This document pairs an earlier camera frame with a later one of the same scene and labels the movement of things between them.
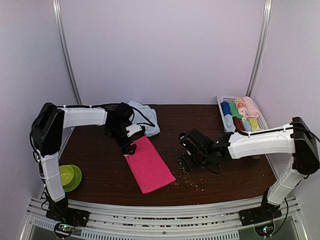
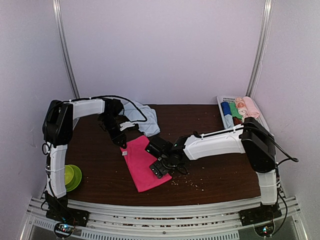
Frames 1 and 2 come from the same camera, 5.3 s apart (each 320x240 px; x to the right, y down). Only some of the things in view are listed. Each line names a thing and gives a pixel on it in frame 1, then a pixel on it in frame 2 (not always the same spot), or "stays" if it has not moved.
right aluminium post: (261, 43) stays
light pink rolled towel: (252, 110) stays
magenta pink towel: (150, 171) stays
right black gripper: (191, 165) to (159, 171)
